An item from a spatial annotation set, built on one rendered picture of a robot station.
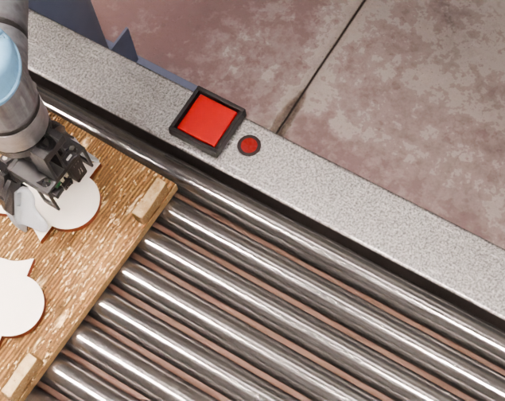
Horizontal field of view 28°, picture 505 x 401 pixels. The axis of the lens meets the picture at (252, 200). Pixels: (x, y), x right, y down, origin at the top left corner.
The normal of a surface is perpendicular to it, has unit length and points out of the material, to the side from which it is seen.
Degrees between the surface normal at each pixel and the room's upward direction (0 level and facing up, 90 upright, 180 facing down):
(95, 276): 0
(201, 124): 0
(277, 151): 0
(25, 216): 64
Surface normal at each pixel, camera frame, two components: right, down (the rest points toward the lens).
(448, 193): -0.07, -0.40
